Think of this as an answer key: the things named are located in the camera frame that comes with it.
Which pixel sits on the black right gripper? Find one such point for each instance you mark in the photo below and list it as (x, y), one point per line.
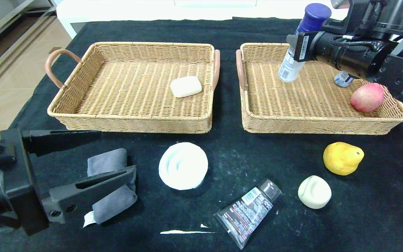
(303, 47)

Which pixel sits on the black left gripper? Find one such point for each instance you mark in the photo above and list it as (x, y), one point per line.
(25, 182)

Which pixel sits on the blue cap spray can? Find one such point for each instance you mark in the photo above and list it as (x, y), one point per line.
(313, 17)

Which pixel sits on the yellow pear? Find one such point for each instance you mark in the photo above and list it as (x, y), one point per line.
(341, 159)

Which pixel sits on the pale cream bun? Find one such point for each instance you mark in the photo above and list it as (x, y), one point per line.
(314, 192)

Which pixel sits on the wicker basket holding apple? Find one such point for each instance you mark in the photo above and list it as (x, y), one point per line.
(292, 101)

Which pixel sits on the wicker basket holding soap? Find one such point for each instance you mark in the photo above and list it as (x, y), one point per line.
(135, 105)

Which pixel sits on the grey folded cloth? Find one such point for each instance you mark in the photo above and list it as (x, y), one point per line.
(107, 162)

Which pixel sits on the small dark cap bottle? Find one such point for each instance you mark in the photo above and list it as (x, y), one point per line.
(341, 81)

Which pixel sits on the black table cloth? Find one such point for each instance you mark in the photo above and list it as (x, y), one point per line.
(222, 31)

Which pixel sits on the red apple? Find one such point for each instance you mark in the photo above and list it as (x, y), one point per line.
(367, 98)

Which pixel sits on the white tape roll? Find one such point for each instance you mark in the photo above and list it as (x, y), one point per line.
(183, 166)

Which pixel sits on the white soap bar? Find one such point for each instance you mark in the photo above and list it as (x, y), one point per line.
(186, 86)

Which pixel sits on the white paper strip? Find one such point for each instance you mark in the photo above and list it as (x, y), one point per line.
(180, 231)

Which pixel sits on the black squeeze tube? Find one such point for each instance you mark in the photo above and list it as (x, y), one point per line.
(247, 213)

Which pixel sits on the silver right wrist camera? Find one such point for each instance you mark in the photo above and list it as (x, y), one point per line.
(357, 14)

